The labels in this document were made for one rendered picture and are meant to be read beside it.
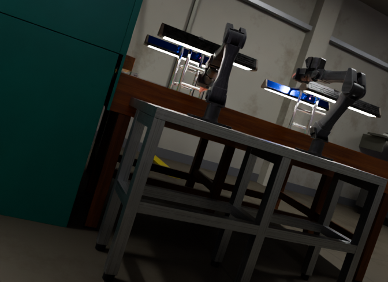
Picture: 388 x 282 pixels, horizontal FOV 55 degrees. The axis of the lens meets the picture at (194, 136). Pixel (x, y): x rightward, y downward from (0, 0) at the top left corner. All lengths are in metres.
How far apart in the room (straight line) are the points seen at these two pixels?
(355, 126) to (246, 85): 2.11
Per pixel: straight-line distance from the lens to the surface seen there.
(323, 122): 1.91
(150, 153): 1.34
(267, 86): 2.94
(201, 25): 4.98
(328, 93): 2.54
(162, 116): 1.33
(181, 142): 4.94
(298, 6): 5.73
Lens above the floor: 0.69
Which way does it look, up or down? 4 degrees down
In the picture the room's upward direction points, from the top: 18 degrees clockwise
